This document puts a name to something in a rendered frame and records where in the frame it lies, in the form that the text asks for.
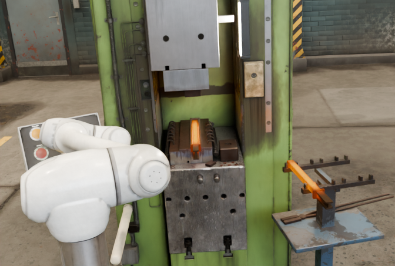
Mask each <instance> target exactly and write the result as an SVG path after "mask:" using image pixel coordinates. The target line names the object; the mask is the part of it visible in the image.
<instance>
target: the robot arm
mask: <svg viewBox="0 0 395 266"><path fill-rule="evenodd" d="M39 138H40V140H41V142H42V143H43V144H44V145H45V146H46V147H48V148H50V149H53V150H56V151H59V152H61V153H66V154H62V155H58V156H55V157H51V158H49V159H46V160H44V161H42V162H40V163H38V164H36V165H34V166H33V167H31V168H30V169H29V170H28V171H27V172H25V173H24V174H23V175H22V176H21V206H22V211H23V212H24V214H25V215H26V216H27V217H28V218H29V219H30V220H32V221H34V222H36V223H45V224H46V226H47V227H48V229H49V231H50V233H51V234H52V235H53V236H54V237H55V239H56V240H58V241H59V248H60V252H61V258H62V265H63V266H110V263H109V256H108V248H107V243H106V236H105V229H106V226H107V225H108V222H109V215H110V211H111V207H114V206H119V205H122V204H126V203H130V202H133V201H136V200H140V199H143V198H150V197H154V196H157V195H158V194H160V193H161V192H162V191H163V190H164V189H165V188H166V187H167V185H168V184H169V181H170V165H169V161H168V159H167V157H166V156H165V155H164V154H163V153H162V152H161V151H160V150H159V149H157V148H155V147H153V146H151V145H148V144H135V145H133V146H130V141H131V137H130V134H129V133H128V131H127V130H125V129H124V128H122V127H117V126H96V125H92V124H88V123H85V122H82V121H78V120H73V119H64V118H53V119H48V120H47V121H45V122H44V123H43V124H42V127H41V131H40V135H39Z"/></svg>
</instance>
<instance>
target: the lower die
mask: <svg viewBox="0 0 395 266"><path fill-rule="evenodd" d="M192 119H198V126H199V144H200V146H201V151H199V160H194V159H193V152H191V148H190V145H191V144H192ZM207 121H209V119H200V118H199V117H196V118H190V120H181V121H180V122H175V123H176V129H175V130H176V131H175V141H174V143H175V144H174V145H173V141H170V149H169V155H170V165H172V164H191V163H207V162H209V161H211V160H212V161H213V153H212V141H210V142H209V143H208V144H207V141H208V140H211V138H208V140H207V137H209V136H211V135H210V134H209V135H208V136H207V137H206V135H207V134H208V133H210V131H209V132H208V133H207V134H206V132H207V131H208V130H210V128H208V129H207V131H206V128H207V127H210V126H209V125H208V126H207V127H206V128H205V126H206V125H205V123H206V122H207ZM202 159H203V160H202ZM187 161H189V163H188V162H187Z"/></svg>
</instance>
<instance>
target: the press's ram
mask: <svg viewBox="0 0 395 266"><path fill-rule="evenodd" d="M145 5H146V18H147V25H148V38H149V52H150V64H151V71H163V70H166V66H169V70H183V69H201V68H202V64H203V63H205V66H206V68H219V67H220V65H219V36H218V23H222V22H234V16H233V15H217V0H145Z"/></svg>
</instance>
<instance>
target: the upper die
mask: <svg viewBox="0 0 395 266"><path fill-rule="evenodd" d="M163 82H164V90H165V92H171V91H183V90H202V89H209V70H208V68H206V66H205V63H203V64H202V68H201V69H183V70H169V66H166V70H163Z"/></svg>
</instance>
